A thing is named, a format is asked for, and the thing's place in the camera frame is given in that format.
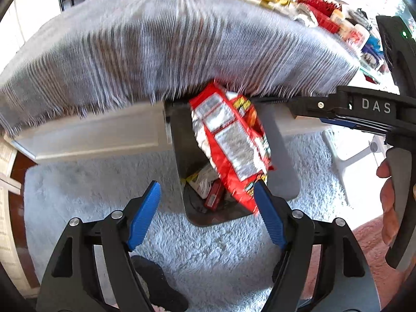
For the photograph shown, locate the red snack bag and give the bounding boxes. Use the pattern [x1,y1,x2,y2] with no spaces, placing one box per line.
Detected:
[190,80,274,213]

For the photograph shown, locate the grey shaggy carpet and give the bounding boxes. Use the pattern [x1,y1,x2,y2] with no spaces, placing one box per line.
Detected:
[22,129,384,312]

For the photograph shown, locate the grey plaid tablecloth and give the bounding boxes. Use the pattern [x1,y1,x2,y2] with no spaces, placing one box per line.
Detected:
[1,0,359,137]

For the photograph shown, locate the white pink lotion bottle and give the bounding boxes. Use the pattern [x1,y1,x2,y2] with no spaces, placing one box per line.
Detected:
[345,23,369,51]

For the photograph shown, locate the person's right hand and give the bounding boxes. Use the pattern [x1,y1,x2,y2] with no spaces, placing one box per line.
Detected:
[376,159,399,245]

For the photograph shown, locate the white medicine box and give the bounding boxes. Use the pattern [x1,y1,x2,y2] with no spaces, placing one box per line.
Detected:
[186,163,219,199]

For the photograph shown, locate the dark square trash bin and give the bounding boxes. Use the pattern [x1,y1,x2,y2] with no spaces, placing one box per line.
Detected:
[164,99,301,228]

